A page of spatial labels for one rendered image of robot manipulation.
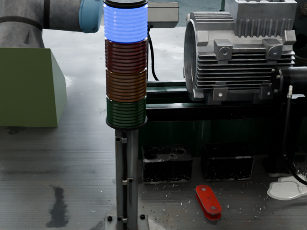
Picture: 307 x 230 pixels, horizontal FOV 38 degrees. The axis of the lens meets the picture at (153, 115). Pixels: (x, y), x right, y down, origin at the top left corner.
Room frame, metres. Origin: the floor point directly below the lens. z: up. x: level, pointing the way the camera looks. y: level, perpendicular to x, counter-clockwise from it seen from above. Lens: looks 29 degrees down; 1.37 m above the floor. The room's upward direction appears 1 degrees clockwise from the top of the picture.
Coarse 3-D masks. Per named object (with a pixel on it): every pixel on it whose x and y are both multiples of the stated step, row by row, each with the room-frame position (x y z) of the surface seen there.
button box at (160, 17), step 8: (152, 8) 1.10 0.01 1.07; (160, 8) 1.10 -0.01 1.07; (168, 8) 1.11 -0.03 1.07; (176, 8) 1.11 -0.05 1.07; (152, 16) 1.09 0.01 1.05; (160, 16) 1.09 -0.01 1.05; (168, 16) 1.10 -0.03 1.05; (176, 16) 1.10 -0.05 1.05; (152, 24) 1.10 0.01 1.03; (160, 24) 1.11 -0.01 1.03; (168, 24) 1.11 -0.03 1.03; (176, 24) 1.11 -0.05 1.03
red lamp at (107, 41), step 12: (108, 48) 0.58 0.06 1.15; (120, 48) 0.58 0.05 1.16; (132, 48) 0.58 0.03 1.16; (144, 48) 0.59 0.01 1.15; (108, 60) 0.59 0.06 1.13; (120, 60) 0.58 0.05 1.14; (132, 60) 0.58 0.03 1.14; (144, 60) 0.59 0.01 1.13; (120, 72) 0.57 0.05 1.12; (132, 72) 0.58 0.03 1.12
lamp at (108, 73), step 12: (108, 72) 0.59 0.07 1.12; (144, 72) 0.59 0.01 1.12; (108, 84) 0.59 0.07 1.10; (120, 84) 0.57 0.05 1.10; (132, 84) 0.58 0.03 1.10; (144, 84) 0.59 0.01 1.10; (108, 96) 0.59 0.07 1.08; (120, 96) 0.58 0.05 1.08; (132, 96) 0.58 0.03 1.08; (144, 96) 0.59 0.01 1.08
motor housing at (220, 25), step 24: (192, 24) 0.97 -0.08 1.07; (216, 24) 0.89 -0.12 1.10; (192, 48) 0.99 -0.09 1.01; (240, 48) 0.84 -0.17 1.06; (264, 48) 0.85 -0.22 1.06; (288, 48) 0.87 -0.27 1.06; (192, 72) 0.97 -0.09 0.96; (216, 72) 0.83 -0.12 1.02; (240, 72) 0.84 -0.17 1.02; (264, 72) 0.84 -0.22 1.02; (240, 96) 0.88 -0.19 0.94
